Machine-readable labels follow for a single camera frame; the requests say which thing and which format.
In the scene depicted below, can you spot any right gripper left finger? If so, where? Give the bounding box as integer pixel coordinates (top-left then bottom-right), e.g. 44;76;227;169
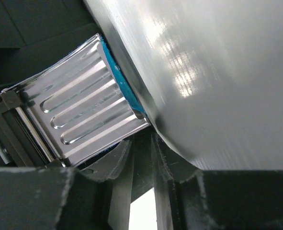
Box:
0;137;134;230

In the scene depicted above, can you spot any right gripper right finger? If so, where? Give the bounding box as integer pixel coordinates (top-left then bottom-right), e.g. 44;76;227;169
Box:
151;134;283;230

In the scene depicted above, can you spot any black plastic toolbox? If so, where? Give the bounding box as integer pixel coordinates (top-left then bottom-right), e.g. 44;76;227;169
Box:
0;0;150;169

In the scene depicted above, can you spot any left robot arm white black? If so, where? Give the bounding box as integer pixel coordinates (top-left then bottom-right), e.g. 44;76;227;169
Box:
85;0;283;170

